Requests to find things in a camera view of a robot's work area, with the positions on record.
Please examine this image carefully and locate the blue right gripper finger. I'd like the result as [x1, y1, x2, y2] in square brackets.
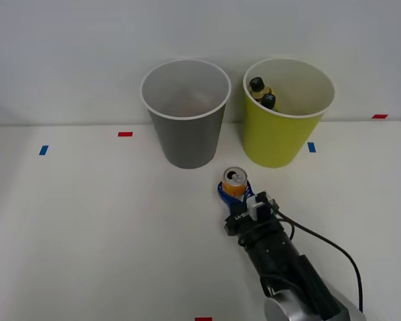
[216, 180, 241, 210]
[241, 179, 256, 203]

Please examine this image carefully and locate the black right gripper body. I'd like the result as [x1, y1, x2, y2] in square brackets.
[224, 199, 283, 239]

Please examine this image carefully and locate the orange drink can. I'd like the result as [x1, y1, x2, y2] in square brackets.
[222, 166, 248, 198]

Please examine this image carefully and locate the yellow-green plastic waste bin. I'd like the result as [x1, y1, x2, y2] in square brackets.
[242, 57, 336, 169]

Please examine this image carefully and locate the grey plastic waste bin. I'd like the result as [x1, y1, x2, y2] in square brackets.
[140, 59, 232, 170]

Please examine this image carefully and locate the yellow bottle black cap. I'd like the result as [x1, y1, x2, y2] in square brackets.
[260, 93, 280, 113]
[248, 76, 273, 100]

